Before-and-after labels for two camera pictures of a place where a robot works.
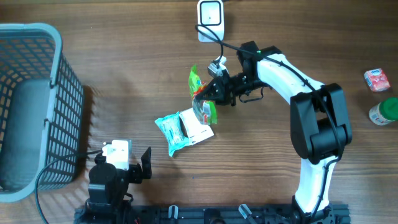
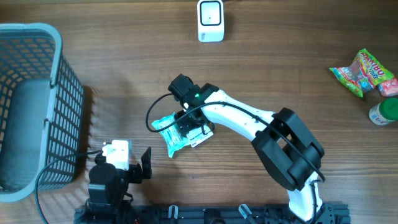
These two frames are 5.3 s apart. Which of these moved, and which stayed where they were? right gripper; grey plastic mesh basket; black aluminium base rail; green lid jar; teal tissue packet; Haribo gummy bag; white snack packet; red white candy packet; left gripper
Moved: right gripper; red white candy packet; Haribo gummy bag
Stayed: left gripper; black aluminium base rail; grey plastic mesh basket; green lid jar; white snack packet; teal tissue packet
